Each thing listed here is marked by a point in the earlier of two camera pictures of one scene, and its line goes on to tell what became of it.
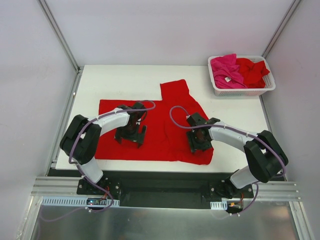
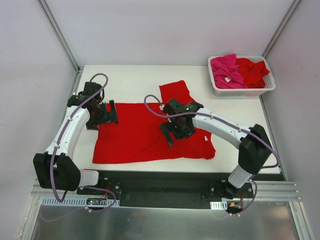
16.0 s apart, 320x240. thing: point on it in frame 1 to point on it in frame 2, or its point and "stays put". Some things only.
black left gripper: [130, 136] to [110, 114]
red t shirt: [165, 137] stays put
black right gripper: [199, 144] to [167, 130]
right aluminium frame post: [281, 27] stays put
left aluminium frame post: [59, 34] stays put
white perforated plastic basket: [268, 81] stays put
